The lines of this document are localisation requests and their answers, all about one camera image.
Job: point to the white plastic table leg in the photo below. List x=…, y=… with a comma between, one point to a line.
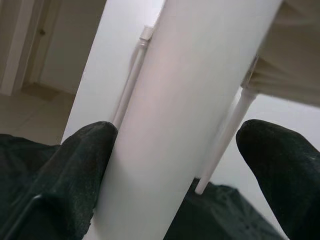
x=232, y=125
x=130, y=82
x=180, y=100

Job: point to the black cloth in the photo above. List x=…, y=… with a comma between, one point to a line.
x=20, y=160

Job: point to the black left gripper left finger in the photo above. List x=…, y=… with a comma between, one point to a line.
x=62, y=180

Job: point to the white plastic table top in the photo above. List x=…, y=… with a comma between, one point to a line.
x=295, y=62

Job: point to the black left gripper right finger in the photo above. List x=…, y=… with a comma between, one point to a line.
x=287, y=170

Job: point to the beige door frame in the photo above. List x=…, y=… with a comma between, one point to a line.
x=17, y=45

